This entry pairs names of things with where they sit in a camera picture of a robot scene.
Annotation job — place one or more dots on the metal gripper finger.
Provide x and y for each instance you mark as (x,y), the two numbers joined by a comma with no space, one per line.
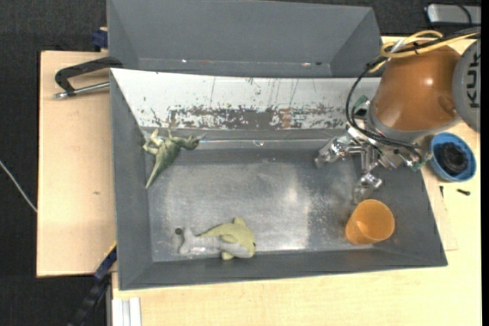
(335,150)
(367,182)

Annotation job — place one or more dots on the orange plastic cup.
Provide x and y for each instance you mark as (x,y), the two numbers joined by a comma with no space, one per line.
(368,223)

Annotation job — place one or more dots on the blue round bowl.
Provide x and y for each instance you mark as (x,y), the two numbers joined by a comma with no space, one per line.
(435,160)

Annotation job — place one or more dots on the small black screw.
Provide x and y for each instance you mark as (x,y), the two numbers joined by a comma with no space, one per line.
(464,192)

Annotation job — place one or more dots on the grey metal bin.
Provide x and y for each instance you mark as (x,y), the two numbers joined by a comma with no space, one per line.
(244,187)

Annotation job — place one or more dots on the green and grey toy dolphin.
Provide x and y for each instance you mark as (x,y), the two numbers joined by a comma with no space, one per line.
(229,236)

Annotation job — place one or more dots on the green toy dinosaur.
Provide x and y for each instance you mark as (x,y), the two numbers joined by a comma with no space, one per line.
(165,154)

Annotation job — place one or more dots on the pale wood flat board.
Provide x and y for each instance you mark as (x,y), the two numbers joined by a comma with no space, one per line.
(72,172)

